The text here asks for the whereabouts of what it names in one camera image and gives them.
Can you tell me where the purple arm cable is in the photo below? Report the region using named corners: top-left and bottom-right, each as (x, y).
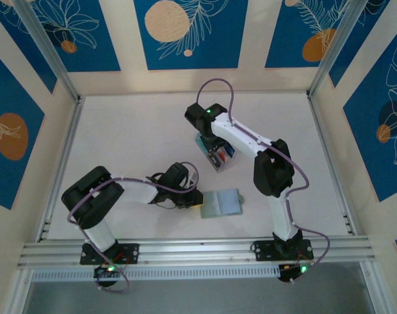
top-left (69, 162), bottom-right (199, 293)
top-left (197, 78), bottom-right (332, 285)

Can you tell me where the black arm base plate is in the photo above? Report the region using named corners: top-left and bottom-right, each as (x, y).
top-left (252, 239), bottom-right (314, 262)
top-left (79, 242), bottom-right (141, 266)

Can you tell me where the black controller board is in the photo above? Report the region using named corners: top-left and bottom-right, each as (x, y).
top-left (278, 262), bottom-right (309, 284)
top-left (93, 263), bottom-right (121, 289)

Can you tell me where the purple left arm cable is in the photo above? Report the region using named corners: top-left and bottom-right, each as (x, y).
top-left (69, 162), bottom-right (199, 293)

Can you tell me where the green leather card holder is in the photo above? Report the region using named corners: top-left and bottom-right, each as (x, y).
top-left (199, 188), bottom-right (246, 218)

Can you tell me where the aluminium table edge rail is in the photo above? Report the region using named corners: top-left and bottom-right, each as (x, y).
top-left (36, 96), bottom-right (85, 243)
top-left (307, 94), bottom-right (358, 236)

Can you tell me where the white slotted cable duct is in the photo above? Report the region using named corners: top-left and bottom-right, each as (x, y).
top-left (31, 264), bottom-right (281, 283)

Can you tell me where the blue floral wall panel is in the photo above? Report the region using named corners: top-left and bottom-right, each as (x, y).
top-left (0, 6), bottom-right (58, 95)
top-left (31, 0), bottom-right (121, 73)
top-left (343, 19), bottom-right (397, 203)
top-left (0, 45), bottom-right (46, 211)
top-left (134, 0), bottom-right (249, 71)
top-left (328, 0), bottom-right (397, 88)
top-left (265, 0), bottom-right (353, 69)

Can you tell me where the aluminium frame post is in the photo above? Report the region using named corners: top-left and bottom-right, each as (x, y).
top-left (306, 0), bottom-right (372, 99)
top-left (13, 0), bottom-right (82, 103)

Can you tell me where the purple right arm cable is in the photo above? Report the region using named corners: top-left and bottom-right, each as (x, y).
top-left (197, 78), bottom-right (332, 285)

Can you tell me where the teal credit card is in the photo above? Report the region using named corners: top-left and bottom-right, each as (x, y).
top-left (195, 135), bottom-right (209, 154)

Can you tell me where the aluminium frame rail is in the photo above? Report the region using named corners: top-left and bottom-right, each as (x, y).
top-left (16, 235), bottom-right (372, 271)

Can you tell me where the clear acrylic card box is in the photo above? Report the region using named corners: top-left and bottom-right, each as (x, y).
top-left (194, 131), bottom-right (242, 173)

